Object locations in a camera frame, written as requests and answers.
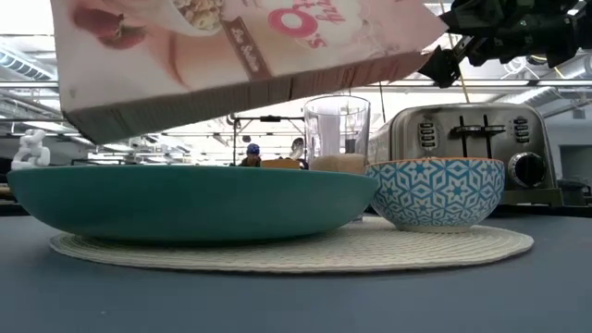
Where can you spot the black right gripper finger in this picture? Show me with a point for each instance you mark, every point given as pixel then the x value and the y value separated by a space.
pixel 444 67

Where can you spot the blue patterned bowl orange inside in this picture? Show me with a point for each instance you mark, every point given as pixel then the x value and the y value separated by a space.
pixel 435 194

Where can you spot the pink strawberry yogurt cereal box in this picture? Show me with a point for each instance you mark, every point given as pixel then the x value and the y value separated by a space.
pixel 208 69

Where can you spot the silver four-slot toaster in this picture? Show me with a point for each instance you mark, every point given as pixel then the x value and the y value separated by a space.
pixel 402 139

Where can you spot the clear drinking glass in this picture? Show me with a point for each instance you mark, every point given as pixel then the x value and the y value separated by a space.
pixel 337 134

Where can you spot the silver round object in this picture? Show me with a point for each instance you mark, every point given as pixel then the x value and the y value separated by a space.
pixel 296 148

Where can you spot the black computer box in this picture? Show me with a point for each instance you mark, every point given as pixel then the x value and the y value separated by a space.
pixel 573 193

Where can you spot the black metal stand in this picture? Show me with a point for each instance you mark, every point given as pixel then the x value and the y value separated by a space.
pixel 270 119

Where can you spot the person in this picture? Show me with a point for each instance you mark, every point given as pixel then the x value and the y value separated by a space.
pixel 252 155

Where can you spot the cream round woven placemat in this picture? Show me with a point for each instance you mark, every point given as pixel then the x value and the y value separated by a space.
pixel 324 252

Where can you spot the green round plate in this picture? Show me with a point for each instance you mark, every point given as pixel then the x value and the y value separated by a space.
pixel 185 199

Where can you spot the white figurine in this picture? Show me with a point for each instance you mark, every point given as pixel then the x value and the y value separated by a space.
pixel 30 148

